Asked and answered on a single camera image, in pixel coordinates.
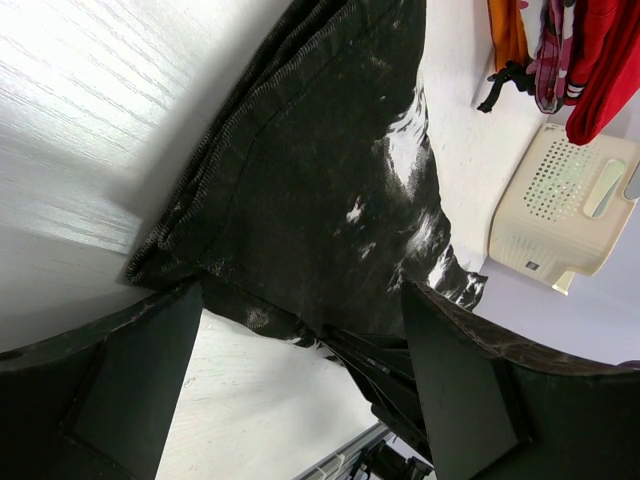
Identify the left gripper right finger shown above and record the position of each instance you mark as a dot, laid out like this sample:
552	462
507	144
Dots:
497	405

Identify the pink patterned folded trousers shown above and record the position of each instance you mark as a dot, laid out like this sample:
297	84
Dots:
550	29

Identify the aluminium rail frame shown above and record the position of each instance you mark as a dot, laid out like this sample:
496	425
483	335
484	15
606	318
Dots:
360	455

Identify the orange folded trousers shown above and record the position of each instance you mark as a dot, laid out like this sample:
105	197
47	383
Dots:
510	51

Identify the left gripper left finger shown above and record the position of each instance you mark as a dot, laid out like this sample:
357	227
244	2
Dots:
97	402

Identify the black white tie-dye trousers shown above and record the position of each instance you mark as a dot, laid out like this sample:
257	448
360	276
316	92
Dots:
314	194

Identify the red folded trousers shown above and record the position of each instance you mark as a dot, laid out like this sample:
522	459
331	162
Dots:
604	67

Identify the cream plastic laundry basket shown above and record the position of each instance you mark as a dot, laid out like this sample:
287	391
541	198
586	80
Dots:
564	208

